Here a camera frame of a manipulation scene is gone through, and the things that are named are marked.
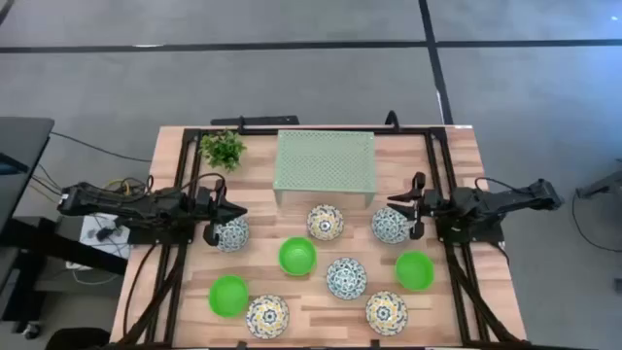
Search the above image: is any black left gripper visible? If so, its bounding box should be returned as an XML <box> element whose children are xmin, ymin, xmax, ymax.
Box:
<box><xmin>193</xmin><ymin>180</ymin><xmax>249</xmax><ymax>247</ymax></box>

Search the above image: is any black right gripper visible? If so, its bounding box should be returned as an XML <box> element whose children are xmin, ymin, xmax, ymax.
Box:
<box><xmin>386</xmin><ymin>171</ymin><xmax>442</xmax><ymax>240</ymax></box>

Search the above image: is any teal floral patterned bowl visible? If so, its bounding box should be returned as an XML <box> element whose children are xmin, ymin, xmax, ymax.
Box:
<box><xmin>213</xmin><ymin>216</ymin><xmax>251</xmax><ymax>253</ymax></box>
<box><xmin>326</xmin><ymin>257</ymin><xmax>368</xmax><ymax>301</ymax></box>
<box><xmin>371</xmin><ymin>206</ymin><xmax>414</xmax><ymax>245</ymax></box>

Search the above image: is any green plastic bowl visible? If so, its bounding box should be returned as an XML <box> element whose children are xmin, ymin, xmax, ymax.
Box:
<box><xmin>208</xmin><ymin>274</ymin><xmax>250</xmax><ymax>319</ymax></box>
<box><xmin>278</xmin><ymin>236</ymin><xmax>319</xmax><ymax>277</ymax></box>
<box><xmin>394</xmin><ymin>250</ymin><xmax>435</xmax><ymax>293</ymax></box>

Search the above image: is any yellow floral patterned bowl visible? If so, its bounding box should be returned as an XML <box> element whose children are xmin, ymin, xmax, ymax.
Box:
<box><xmin>306</xmin><ymin>203</ymin><xmax>345</xmax><ymax>242</ymax></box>
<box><xmin>245</xmin><ymin>294</ymin><xmax>291</xmax><ymax>340</ymax></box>
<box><xmin>364</xmin><ymin>290</ymin><xmax>409</xmax><ymax>337</ymax></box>

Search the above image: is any green potted plant white pot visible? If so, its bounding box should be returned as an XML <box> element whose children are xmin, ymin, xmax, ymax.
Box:
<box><xmin>198</xmin><ymin>128</ymin><xmax>248</xmax><ymax>173</ymax></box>

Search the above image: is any pale green perforated metal shelf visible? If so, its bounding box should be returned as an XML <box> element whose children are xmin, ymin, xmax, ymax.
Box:
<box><xmin>272</xmin><ymin>129</ymin><xmax>378</xmax><ymax>210</ymax></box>

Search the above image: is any white power strip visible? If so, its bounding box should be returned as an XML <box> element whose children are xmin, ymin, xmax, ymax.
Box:
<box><xmin>79</xmin><ymin>215</ymin><xmax>132</xmax><ymax>260</ymax></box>

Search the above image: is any grey chair base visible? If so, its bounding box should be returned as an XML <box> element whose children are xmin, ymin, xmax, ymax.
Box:
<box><xmin>575</xmin><ymin>158</ymin><xmax>622</xmax><ymax>200</ymax></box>

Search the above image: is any black desk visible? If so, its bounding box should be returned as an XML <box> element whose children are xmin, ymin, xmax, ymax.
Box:
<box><xmin>0</xmin><ymin>116</ymin><xmax>55</xmax><ymax>237</ymax></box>

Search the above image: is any yellow cable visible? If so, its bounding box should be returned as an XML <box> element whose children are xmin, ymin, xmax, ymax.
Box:
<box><xmin>104</xmin><ymin>178</ymin><xmax>148</xmax><ymax>196</ymax></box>

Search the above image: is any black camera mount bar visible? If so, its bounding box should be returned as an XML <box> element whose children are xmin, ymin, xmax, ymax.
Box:
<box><xmin>210</xmin><ymin>115</ymin><xmax>301</xmax><ymax>128</ymax></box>

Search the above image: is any black floor cable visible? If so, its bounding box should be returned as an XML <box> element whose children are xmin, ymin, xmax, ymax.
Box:
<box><xmin>570</xmin><ymin>192</ymin><xmax>622</xmax><ymax>254</ymax></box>
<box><xmin>50</xmin><ymin>130</ymin><xmax>153</xmax><ymax>164</ymax></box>

